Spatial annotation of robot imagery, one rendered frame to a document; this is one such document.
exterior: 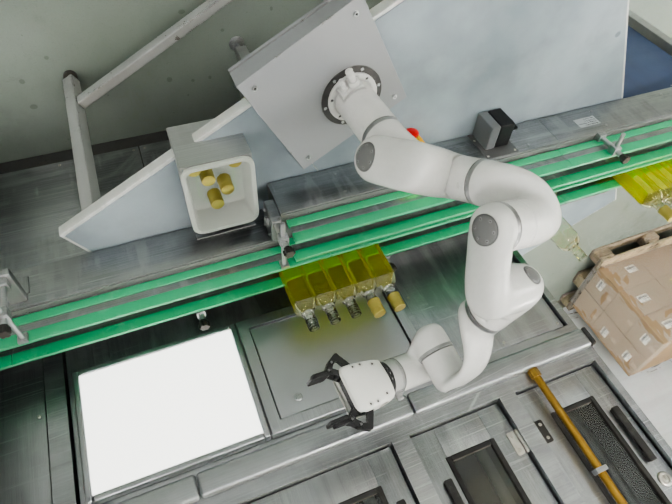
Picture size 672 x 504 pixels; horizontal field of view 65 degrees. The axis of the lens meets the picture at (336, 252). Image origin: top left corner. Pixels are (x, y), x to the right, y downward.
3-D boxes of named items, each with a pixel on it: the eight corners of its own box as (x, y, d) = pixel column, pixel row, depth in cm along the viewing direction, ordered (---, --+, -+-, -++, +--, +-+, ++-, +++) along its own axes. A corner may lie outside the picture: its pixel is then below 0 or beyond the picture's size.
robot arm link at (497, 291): (467, 255, 106) (414, 267, 97) (540, 185, 91) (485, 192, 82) (513, 325, 99) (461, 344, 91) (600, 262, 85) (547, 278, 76)
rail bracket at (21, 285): (10, 286, 132) (13, 362, 120) (-22, 243, 119) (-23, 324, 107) (31, 280, 134) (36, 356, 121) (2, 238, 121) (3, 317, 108)
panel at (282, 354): (75, 377, 138) (89, 508, 119) (71, 372, 136) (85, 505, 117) (384, 281, 163) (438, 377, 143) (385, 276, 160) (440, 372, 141)
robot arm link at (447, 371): (460, 295, 98) (402, 346, 113) (497, 357, 93) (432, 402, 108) (489, 288, 103) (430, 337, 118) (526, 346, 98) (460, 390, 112)
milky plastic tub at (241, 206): (187, 213, 141) (195, 236, 136) (171, 148, 124) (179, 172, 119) (250, 198, 146) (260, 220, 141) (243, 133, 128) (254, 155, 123)
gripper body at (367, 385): (391, 406, 112) (348, 424, 106) (369, 364, 117) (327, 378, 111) (407, 392, 107) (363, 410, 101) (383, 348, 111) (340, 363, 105)
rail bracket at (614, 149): (590, 138, 166) (619, 165, 158) (601, 119, 160) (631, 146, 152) (600, 135, 167) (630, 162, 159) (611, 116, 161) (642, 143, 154)
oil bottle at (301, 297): (273, 261, 150) (298, 322, 138) (272, 249, 146) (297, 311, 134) (291, 256, 152) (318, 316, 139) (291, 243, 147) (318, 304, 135)
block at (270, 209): (262, 225, 147) (270, 243, 143) (260, 201, 139) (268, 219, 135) (275, 221, 148) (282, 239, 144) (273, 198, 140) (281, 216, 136)
